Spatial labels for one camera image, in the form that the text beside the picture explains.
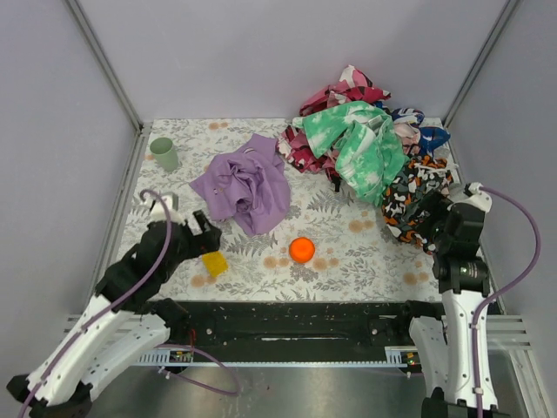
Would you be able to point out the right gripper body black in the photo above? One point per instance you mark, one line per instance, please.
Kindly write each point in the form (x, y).
(433, 221)

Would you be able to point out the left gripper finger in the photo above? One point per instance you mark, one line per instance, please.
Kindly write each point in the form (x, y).
(203, 223)
(213, 239)

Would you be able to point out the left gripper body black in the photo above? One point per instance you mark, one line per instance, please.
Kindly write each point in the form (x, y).
(197, 239)

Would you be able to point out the black orange camouflage cloth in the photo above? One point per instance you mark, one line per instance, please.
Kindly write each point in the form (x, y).
(419, 176)

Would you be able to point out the purple polo shirt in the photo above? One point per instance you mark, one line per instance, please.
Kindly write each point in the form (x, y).
(247, 185)

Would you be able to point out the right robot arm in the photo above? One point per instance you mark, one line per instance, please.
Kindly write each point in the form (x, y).
(453, 351)

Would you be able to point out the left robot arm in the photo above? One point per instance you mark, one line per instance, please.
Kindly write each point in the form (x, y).
(118, 326)

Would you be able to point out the blue white patterned cloth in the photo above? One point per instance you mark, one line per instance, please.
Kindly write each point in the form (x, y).
(416, 136)

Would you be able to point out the green white tie-dye cloth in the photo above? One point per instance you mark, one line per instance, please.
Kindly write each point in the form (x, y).
(370, 154)

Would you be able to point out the yellow toy block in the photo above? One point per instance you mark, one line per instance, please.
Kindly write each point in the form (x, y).
(215, 263)

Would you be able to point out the green plastic cup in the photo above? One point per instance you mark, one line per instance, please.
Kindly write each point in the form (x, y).
(165, 154)

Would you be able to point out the orange plastic ball toy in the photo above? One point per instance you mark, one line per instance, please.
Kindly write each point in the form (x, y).
(301, 250)

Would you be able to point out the floral table mat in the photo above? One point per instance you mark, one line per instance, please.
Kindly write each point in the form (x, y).
(356, 257)

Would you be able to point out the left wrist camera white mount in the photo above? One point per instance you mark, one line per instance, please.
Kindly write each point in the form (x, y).
(166, 208)

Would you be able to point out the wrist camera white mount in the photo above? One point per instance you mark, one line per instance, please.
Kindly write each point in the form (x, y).
(477, 197)
(166, 208)

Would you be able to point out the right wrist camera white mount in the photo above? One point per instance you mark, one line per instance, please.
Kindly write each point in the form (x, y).
(477, 197)

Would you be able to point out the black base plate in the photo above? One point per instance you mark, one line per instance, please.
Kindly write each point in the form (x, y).
(380, 324)

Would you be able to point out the white cable duct rail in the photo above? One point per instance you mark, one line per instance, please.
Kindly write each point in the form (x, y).
(284, 354)

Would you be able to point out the left aluminium frame post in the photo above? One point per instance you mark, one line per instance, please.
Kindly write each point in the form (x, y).
(90, 37)

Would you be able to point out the aluminium frame post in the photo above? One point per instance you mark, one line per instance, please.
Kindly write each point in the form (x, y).
(90, 37)
(493, 37)

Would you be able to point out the right aluminium frame post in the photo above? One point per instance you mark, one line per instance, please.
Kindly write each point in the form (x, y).
(493, 37)

